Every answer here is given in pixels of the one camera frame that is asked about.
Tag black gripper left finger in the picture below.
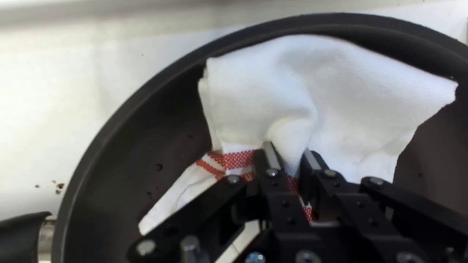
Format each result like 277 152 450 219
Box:
128 141 308 263

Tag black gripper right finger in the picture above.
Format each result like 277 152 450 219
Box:
299 149 468 263

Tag white napkin red stripes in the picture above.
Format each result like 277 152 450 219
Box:
138 34 461 263

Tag black frying pan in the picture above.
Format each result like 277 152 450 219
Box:
0 12 468 263

